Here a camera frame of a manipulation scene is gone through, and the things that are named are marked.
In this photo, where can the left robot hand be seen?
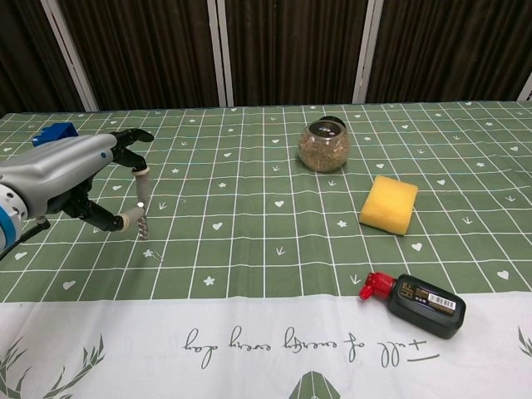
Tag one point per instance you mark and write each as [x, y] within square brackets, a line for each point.
[58, 170]

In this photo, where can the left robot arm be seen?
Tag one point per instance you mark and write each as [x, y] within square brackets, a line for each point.
[8, 216]

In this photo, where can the blue toy building block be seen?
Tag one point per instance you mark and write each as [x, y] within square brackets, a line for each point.
[56, 132]

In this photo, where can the dark ribbed partition panel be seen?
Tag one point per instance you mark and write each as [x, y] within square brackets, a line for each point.
[449, 41]
[25, 50]
[145, 50]
[291, 50]

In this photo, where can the small metal paper clip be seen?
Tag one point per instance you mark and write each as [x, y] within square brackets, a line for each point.
[158, 257]

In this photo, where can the green checked tablecloth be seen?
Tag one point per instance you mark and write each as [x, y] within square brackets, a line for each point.
[266, 249]

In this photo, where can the round glass jar black lid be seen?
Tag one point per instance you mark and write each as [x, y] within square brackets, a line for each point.
[324, 151]

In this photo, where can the yellow sponge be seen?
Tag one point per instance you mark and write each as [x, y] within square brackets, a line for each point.
[388, 205]

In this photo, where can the black ink bottle red cap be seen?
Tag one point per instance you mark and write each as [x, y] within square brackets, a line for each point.
[424, 309]

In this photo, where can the white partition post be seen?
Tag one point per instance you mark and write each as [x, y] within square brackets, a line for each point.
[527, 89]
[70, 58]
[367, 50]
[220, 54]

